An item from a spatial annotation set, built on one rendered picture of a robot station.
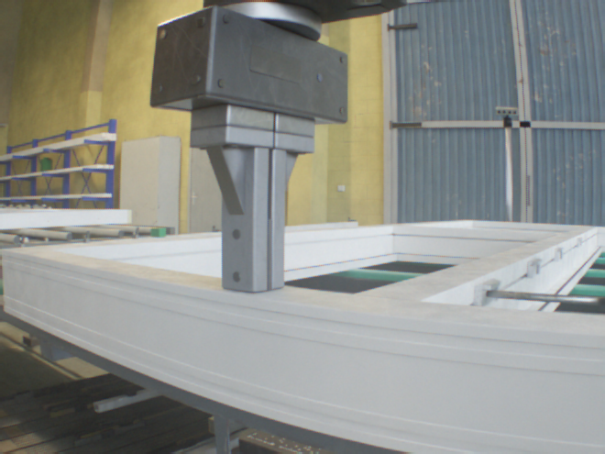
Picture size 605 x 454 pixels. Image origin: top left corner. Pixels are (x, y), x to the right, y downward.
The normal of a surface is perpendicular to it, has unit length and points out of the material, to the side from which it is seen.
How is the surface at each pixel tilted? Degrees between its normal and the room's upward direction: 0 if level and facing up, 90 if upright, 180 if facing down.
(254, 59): 90
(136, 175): 90
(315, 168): 90
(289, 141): 90
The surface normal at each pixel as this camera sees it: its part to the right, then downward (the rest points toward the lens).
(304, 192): -0.55, 0.04
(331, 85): 0.83, 0.04
